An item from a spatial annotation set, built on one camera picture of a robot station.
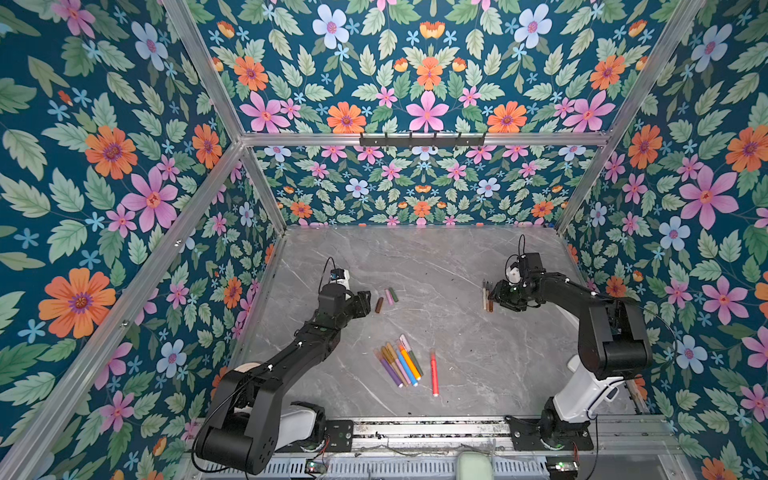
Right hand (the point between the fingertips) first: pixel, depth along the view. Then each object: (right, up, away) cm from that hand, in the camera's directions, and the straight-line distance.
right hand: (495, 296), depth 97 cm
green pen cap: (-33, -1, +2) cm, 33 cm away
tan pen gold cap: (-34, -17, -11) cm, 39 cm away
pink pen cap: (-35, -1, +2) cm, 35 cm away
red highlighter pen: (-21, -19, -13) cm, 31 cm away
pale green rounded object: (-14, -34, -30) cm, 48 cm away
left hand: (-41, +4, -10) cm, 42 cm away
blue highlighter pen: (-29, -19, -13) cm, 37 cm away
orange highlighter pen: (-28, -18, -11) cm, 35 cm away
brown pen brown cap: (-2, -2, 0) cm, 2 cm away
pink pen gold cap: (-32, -18, -11) cm, 38 cm away
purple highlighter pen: (-35, -19, -12) cm, 41 cm away
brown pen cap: (-38, -3, +2) cm, 39 cm away
